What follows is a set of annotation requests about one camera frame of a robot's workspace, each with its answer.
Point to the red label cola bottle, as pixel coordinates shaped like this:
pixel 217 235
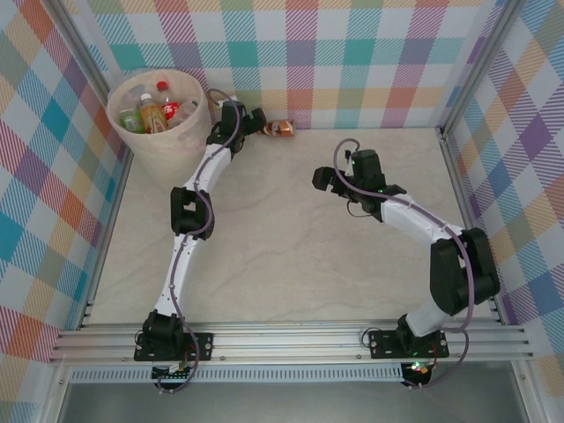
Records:
pixel 171 110

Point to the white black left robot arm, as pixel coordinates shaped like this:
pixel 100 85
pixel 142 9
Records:
pixel 185 220

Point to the aluminium side rail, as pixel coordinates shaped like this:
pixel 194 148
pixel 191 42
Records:
pixel 462 198
pixel 118 185

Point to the red brown label tea bottle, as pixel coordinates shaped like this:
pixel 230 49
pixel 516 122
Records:
pixel 154 119

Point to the crushed brown orange label bottle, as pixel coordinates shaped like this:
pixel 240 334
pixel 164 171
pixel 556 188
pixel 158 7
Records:
pixel 279 128

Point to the green circuit board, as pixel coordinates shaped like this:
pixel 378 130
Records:
pixel 174 376

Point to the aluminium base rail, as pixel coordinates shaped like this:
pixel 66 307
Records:
pixel 286 341

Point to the small circuit board with light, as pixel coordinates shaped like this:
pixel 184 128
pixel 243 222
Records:
pixel 418 369

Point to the aluminium frame post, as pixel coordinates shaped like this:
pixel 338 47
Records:
pixel 479 66
pixel 93 70

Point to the pale pink waste bin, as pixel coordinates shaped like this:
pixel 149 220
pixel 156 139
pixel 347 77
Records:
pixel 176 150

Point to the green label clear bottle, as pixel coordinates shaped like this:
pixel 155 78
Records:
pixel 131 121

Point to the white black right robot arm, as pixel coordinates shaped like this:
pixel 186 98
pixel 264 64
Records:
pixel 410 222

